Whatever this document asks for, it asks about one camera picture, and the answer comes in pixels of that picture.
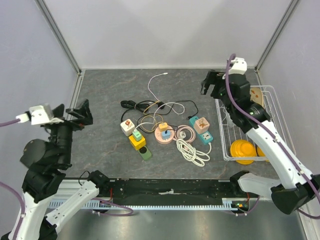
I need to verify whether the white wire dish rack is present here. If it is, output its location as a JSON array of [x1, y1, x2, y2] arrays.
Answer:
[[215, 85, 299, 167]]

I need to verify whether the yellow bowl front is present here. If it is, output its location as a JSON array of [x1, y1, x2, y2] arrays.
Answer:
[[230, 139, 257, 158]]

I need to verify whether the yellow bowl right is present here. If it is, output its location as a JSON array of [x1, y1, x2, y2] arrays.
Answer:
[[256, 146, 270, 163]]

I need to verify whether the yellow thin cable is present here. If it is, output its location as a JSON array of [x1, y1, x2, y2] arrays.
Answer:
[[136, 101, 161, 133]]

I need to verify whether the beige patterned plate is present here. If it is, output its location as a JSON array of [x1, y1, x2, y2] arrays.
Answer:
[[250, 87, 265, 108]]

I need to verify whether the white usb cable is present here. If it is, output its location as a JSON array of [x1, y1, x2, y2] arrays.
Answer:
[[147, 72, 186, 133]]

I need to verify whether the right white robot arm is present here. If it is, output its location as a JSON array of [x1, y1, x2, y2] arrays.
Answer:
[[200, 70, 320, 215]]

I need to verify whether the white cube adapter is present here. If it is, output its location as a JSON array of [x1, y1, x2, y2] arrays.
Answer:
[[120, 119, 136, 137]]

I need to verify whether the blue charger plug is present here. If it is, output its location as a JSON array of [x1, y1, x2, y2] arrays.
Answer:
[[161, 130, 171, 140]]

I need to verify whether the light blue cable duct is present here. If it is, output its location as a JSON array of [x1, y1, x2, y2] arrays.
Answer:
[[48, 198, 258, 210]]

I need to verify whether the pink round socket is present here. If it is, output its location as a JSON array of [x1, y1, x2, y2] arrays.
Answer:
[[154, 126, 175, 145]]

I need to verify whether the yellow bowl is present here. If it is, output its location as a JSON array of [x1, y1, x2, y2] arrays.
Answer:
[[230, 139, 257, 158], [256, 146, 270, 163]]

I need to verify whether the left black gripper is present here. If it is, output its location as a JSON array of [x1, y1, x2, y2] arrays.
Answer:
[[51, 98, 94, 165]]

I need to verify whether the pink cable with plug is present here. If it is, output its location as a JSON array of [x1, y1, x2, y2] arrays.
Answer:
[[171, 124, 197, 145]]

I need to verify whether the green power strip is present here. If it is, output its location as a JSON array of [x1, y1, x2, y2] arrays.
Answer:
[[138, 146, 152, 161]]

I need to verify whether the teal power strip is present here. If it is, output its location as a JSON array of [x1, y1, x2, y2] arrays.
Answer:
[[189, 116, 214, 145]]

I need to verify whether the yellow cube socket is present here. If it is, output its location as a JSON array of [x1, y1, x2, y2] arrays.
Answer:
[[128, 135, 146, 151]]

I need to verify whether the light green plug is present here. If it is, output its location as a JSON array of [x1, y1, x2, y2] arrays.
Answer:
[[132, 129, 143, 142]]

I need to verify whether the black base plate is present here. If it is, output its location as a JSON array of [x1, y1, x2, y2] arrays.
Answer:
[[98, 178, 257, 207]]

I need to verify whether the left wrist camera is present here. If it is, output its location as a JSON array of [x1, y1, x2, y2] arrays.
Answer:
[[15, 103, 64, 125]]

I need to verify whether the black coiled cable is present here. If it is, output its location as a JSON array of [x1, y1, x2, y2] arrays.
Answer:
[[120, 99, 166, 121]]

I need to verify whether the orange charger plug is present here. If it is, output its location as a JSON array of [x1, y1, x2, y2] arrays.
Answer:
[[158, 122, 168, 132]]

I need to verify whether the pink cube socket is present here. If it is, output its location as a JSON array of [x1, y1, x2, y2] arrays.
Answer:
[[193, 117, 210, 134]]

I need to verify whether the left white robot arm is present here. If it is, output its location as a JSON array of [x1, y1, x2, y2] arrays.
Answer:
[[0, 99, 110, 240]]

